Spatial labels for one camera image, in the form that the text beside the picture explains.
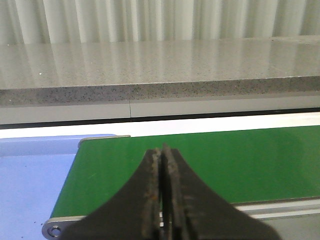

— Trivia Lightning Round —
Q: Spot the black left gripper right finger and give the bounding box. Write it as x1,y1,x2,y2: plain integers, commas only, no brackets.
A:
161,144,281,240

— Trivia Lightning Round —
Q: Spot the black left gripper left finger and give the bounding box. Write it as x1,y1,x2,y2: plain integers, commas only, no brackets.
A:
60,148,161,240

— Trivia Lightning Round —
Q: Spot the green conveyor belt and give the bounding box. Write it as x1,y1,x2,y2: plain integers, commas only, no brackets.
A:
51,125,320,218

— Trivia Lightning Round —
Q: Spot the grey speckled stone counter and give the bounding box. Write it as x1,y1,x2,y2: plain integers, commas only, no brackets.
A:
0,35,320,107

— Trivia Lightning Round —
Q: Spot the white pleated curtain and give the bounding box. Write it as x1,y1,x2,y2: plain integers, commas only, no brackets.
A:
0,0,320,45

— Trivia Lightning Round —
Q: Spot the aluminium conveyor frame rail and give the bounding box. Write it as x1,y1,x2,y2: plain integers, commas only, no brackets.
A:
41,197,320,240

